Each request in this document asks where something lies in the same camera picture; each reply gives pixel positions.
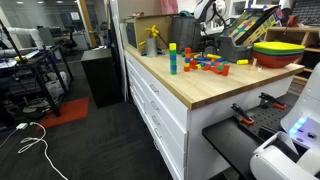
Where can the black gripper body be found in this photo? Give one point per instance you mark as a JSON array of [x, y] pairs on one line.
[[208, 40]]

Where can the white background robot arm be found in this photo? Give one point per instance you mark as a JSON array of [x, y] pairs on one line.
[[23, 33]]

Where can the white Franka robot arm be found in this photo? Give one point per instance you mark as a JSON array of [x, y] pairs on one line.
[[300, 100]]

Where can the blue cylinder block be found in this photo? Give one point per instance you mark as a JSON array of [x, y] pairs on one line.
[[201, 58], [220, 59]]

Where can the red cube block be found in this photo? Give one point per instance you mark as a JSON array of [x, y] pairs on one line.
[[186, 69], [188, 50]]

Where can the orange flat block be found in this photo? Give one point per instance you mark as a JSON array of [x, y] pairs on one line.
[[188, 56]]

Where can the green cylinder block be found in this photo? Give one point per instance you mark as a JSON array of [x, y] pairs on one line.
[[220, 68], [225, 62]]

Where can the blue cube block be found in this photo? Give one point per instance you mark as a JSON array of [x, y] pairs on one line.
[[187, 60], [173, 57], [173, 67]]

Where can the long red rectangular block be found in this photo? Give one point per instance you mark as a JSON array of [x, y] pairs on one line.
[[216, 70]]

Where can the yellow flat block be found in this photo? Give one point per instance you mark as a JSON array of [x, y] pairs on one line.
[[187, 64]]

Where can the red cylinder block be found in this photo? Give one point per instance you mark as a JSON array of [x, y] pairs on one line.
[[226, 70]]

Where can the green cube block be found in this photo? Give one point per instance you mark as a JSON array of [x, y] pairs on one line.
[[173, 72], [173, 52], [173, 62]]

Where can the large yellow cube block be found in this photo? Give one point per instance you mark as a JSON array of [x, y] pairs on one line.
[[172, 46]]

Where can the gray plastic bin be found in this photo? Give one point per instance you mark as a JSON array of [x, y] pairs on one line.
[[235, 51]]

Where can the dark gray crate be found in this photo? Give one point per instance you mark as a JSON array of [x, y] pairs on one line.
[[185, 33]]

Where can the teal item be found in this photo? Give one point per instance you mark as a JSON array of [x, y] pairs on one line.
[[186, 14]]

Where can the plain wooden peg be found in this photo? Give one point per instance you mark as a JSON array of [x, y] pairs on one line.
[[255, 65]]

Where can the brown cardboard box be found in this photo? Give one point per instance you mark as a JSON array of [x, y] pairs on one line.
[[165, 26]]

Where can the wooden blocks cardboard box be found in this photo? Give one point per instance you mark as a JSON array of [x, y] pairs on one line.
[[253, 26]]

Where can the pink item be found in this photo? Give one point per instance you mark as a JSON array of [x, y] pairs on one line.
[[169, 6]]

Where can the metal cylinder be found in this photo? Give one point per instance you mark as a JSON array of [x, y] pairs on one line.
[[151, 47]]

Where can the red plastic bowl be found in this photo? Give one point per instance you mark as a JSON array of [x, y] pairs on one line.
[[276, 61]]

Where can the green plastic bowl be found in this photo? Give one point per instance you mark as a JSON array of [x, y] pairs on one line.
[[278, 52]]

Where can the yellow plastic bowl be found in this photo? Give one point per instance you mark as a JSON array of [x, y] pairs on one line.
[[278, 45]]

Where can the black orange spring clamp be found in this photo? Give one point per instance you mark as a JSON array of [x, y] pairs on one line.
[[241, 115], [270, 100]]

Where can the white drawer cabinet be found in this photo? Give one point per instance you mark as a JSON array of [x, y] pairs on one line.
[[173, 116]]

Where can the black perforated plate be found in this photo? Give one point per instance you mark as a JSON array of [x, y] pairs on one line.
[[266, 120]]

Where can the wooden shelf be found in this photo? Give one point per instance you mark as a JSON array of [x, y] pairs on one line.
[[300, 29]]

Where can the black cabinet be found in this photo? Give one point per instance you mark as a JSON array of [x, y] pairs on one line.
[[101, 76]]

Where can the black office chair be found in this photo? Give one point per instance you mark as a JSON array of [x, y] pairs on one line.
[[70, 41]]

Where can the red floor mat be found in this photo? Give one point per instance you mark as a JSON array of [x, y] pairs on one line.
[[66, 111]]

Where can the black background workbench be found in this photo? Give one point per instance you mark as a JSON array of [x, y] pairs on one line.
[[43, 63]]

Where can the white power adapter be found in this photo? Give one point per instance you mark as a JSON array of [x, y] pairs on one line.
[[22, 126]]

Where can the framed wall sign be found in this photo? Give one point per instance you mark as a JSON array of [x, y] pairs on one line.
[[75, 16]]

